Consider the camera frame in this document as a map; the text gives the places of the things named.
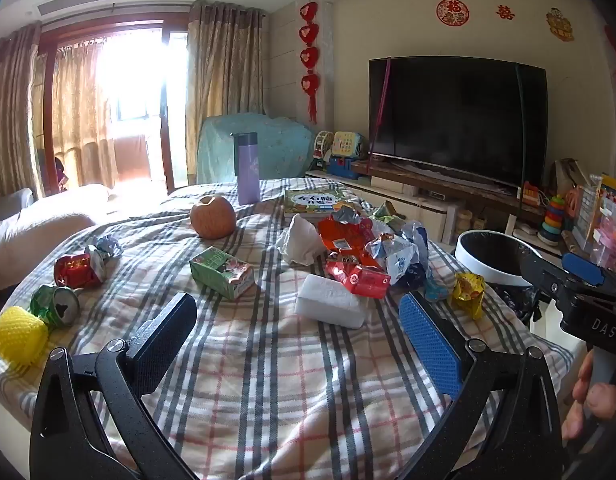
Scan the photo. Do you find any stacking ring toy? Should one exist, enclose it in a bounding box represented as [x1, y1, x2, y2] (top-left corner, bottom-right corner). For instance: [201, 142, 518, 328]
[536, 194, 565, 247]

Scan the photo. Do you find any gold figure wall decal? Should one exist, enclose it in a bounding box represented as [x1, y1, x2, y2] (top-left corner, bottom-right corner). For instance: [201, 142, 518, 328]
[546, 7, 575, 42]

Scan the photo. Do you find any green crushed can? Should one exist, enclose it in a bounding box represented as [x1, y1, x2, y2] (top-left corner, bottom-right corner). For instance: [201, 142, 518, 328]
[29, 284, 81, 328]

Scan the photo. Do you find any brown paper bag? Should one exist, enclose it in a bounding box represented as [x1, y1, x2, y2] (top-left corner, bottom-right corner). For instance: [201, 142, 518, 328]
[554, 158, 592, 201]

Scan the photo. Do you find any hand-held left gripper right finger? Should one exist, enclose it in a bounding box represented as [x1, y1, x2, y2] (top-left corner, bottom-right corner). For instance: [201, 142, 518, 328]
[398, 291, 571, 480]

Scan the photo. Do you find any clear storage box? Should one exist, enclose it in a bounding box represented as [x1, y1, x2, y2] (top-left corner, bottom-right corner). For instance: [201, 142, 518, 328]
[573, 172, 616, 272]

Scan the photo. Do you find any white bin with black bag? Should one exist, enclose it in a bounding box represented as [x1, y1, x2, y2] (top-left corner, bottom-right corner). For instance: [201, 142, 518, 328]
[454, 230, 544, 328]

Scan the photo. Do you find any clear white plastic wrapper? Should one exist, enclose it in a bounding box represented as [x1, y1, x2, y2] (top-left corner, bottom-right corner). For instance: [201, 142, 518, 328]
[400, 220, 430, 263]

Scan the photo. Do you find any teal covered furniture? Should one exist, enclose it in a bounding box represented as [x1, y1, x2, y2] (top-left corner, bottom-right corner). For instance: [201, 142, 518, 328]
[195, 112, 316, 185]

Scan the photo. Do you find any red orange snack wrapper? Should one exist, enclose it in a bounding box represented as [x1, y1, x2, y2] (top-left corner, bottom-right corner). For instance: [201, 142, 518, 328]
[317, 215, 384, 267]

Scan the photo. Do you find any yellow foam fruit net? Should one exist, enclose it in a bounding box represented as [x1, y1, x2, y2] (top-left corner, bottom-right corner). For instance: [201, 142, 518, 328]
[0, 306, 50, 365]

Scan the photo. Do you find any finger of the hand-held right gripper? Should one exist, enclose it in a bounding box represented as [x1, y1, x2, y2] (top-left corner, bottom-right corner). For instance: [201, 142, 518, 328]
[562, 251, 616, 301]
[519, 255, 576, 311]

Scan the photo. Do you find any person's right hand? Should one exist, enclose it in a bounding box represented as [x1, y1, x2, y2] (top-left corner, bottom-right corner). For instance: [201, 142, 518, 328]
[560, 347, 616, 443]

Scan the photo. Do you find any round red wall decal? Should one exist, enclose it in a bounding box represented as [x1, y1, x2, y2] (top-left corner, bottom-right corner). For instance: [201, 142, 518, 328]
[436, 0, 470, 26]

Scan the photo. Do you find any red crushed can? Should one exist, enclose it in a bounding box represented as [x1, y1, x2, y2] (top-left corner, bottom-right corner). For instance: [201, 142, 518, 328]
[54, 252, 108, 290]

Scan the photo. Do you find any green snack wrapper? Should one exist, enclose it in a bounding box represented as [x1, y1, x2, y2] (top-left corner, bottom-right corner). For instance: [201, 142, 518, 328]
[370, 201, 408, 233]

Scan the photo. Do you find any sheer curtain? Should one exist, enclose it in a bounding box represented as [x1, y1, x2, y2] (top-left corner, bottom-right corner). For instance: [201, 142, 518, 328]
[52, 40, 120, 187]

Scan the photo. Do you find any green juice carton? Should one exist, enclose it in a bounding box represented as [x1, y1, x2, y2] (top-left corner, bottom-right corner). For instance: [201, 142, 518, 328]
[189, 246, 255, 302]

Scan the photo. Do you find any purple water bottle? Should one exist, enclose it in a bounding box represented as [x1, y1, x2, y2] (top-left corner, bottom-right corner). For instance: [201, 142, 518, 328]
[230, 131, 261, 206]

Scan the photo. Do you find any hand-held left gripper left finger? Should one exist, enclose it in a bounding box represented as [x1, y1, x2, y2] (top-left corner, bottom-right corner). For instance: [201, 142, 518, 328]
[29, 291, 199, 480]

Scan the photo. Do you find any orange apple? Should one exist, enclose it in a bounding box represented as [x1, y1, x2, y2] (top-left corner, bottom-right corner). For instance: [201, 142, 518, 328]
[189, 194, 237, 240]

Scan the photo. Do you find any small blue wrapper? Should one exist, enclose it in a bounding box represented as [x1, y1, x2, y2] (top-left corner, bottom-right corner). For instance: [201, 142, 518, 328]
[423, 272, 457, 303]

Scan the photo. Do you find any red crumpled snack packet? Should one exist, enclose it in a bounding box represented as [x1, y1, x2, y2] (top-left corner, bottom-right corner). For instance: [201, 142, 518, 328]
[324, 255, 392, 300]

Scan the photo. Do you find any ceiling air vent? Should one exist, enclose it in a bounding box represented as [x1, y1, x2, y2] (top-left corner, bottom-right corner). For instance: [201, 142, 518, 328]
[37, 0, 182, 17]

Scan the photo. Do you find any orange toy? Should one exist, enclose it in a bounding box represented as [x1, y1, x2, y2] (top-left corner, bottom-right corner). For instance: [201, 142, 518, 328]
[565, 187, 585, 217]

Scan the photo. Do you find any ferris wheel toy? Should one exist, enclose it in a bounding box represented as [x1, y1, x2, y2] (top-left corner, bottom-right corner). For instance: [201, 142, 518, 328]
[308, 131, 336, 173]

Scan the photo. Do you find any black television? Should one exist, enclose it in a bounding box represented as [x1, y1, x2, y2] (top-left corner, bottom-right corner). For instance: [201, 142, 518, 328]
[368, 56, 549, 188]

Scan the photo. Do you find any yellow candy wrapper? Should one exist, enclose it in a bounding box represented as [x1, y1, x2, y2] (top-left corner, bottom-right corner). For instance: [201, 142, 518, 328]
[450, 272, 487, 321]

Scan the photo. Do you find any red heart ornament string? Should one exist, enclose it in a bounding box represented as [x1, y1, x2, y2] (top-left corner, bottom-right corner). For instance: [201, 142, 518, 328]
[299, 1, 322, 125]

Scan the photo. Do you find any white tissue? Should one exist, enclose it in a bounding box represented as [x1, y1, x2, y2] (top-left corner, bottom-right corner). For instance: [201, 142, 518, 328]
[275, 214, 329, 267]

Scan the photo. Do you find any green picture book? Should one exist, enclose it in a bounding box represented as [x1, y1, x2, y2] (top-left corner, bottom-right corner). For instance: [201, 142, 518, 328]
[283, 187, 359, 218]

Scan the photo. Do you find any pink stick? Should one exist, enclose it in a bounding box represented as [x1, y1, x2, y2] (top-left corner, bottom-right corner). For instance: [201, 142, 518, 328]
[367, 57, 392, 171]

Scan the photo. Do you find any white foam packing piece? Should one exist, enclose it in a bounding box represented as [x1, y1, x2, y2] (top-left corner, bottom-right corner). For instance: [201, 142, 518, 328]
[294, 273, 367, 330]

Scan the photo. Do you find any silver crumpled foil wrapper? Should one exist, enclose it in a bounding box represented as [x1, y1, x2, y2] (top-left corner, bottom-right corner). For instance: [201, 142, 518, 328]
[332, 205, 363, 226]
[85, 234, 124, 273]

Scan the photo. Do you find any blue toy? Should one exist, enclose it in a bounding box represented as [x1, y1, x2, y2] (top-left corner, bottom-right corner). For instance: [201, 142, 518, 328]
[328, 156, 361, 181]

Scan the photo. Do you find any blue white plastic wrapper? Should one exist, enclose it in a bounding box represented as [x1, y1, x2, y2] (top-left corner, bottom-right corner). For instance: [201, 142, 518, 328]
[365, 234, 430, 291]

